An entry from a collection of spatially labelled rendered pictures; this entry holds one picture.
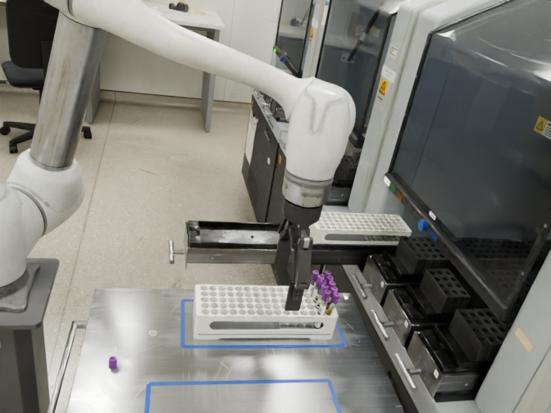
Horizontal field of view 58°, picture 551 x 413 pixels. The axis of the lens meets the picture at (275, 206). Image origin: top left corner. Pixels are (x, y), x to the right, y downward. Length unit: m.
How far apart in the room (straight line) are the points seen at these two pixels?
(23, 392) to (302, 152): 1.01
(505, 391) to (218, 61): 0.85
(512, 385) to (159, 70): 4.19
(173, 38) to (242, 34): 3.88
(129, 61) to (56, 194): 3.55
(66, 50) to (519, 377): 1.13
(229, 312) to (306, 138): 0.40
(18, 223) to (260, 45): 3.83
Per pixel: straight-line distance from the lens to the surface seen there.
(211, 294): 1.07
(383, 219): 1.52
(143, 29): 0.92
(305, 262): 0.91
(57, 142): 1.28
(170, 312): 1.10
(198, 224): 1.42
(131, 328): 1.07
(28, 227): 1.29
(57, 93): 1.22
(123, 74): 4.84
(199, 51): 0.93
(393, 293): 1.32
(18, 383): 1.48
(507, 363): 1.12
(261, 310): 1.04
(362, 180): 1.71
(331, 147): 0.84
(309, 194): 0.88
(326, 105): 0.83
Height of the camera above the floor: 1.55
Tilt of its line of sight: 28 degrees down
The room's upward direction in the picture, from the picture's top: 10 degrees clockwise
